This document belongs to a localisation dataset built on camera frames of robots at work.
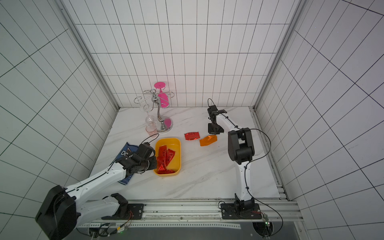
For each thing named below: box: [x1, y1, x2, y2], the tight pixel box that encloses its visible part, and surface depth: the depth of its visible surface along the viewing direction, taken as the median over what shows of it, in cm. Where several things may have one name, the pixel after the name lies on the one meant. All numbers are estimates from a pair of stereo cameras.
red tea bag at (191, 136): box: [184, 131, 201, 141], surface depth 103 cm
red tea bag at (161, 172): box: [157, 169, 176, 175], surface depth 83 cm
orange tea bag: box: [199, 135, 218, 147], surface depth 99 cm
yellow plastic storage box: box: [153, 137, 182, 177], surface depth 94 cm
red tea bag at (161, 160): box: [157, 145, 167, 171], surface depth 91 cm
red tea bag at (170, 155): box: [166, 148, 175, 166], surface depth 92 cm
